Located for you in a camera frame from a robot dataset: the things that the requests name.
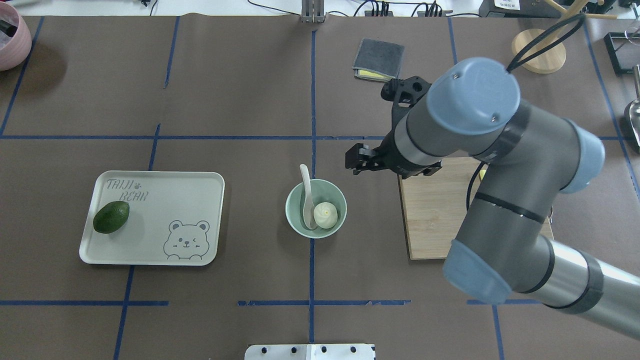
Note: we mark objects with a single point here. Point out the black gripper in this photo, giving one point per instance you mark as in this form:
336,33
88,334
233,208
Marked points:
385,153

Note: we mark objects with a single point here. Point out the white steamed bun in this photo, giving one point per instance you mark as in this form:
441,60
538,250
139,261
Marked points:
325,215

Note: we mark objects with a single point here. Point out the white ceramic spoon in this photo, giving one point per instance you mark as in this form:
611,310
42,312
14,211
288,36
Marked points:
308,206

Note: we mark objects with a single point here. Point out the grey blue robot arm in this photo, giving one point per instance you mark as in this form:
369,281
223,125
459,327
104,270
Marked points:
531,156

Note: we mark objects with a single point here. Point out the light green bowl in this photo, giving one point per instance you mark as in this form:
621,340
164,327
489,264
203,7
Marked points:
322,191

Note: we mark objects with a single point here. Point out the grey folded cloth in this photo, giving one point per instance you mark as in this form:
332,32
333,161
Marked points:
378,60

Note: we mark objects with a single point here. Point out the bamboo cutting board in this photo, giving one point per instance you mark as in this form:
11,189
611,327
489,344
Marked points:
434,207

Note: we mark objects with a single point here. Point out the wooden stand with round base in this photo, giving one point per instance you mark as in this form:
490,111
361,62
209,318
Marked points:
542,51

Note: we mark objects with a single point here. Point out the metal scoop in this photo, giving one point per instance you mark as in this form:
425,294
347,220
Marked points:
631,121

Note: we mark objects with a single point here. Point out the white bear print tray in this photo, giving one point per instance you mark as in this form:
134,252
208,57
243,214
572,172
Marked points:
174,219

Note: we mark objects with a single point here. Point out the white mounting plate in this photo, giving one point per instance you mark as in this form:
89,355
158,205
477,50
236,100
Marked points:
322,351

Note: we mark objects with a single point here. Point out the green avocado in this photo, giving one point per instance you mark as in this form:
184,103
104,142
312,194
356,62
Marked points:
111,217

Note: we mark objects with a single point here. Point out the pink cup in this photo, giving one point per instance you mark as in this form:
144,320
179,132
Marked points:
14,50

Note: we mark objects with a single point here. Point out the grey metal bracket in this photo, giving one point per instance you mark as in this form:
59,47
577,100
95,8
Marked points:
313,11

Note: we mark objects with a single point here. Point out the black frame box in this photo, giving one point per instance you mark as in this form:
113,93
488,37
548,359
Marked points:
622,53

